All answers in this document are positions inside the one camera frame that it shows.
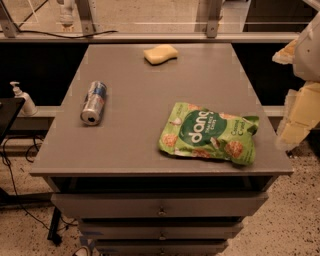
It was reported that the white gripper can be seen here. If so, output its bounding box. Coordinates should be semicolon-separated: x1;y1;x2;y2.
272;12;320;151

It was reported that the green rice chip bag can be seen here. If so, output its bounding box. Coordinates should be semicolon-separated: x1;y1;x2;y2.
159;102;259;166

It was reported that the yellow sponge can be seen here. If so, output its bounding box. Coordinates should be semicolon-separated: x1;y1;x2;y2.
143;44;178;65

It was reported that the grey drawer cabinet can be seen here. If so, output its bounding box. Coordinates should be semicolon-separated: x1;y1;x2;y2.
32;44;292;256

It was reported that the silver blue drink can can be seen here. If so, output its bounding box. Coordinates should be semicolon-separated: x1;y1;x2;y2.
80;81;107;126

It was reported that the white pump bottle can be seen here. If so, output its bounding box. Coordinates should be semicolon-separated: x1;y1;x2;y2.
10;81;37;116

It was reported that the black side table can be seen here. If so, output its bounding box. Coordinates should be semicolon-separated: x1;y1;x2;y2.
0;98;25;143

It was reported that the metal frame rail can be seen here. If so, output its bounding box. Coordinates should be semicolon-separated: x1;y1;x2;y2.
0;0;299;43

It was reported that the black floor cable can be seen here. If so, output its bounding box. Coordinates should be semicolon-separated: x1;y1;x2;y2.
0;134;79;234

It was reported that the black cable on rail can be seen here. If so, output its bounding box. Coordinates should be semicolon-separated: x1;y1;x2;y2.
0;0;118;39

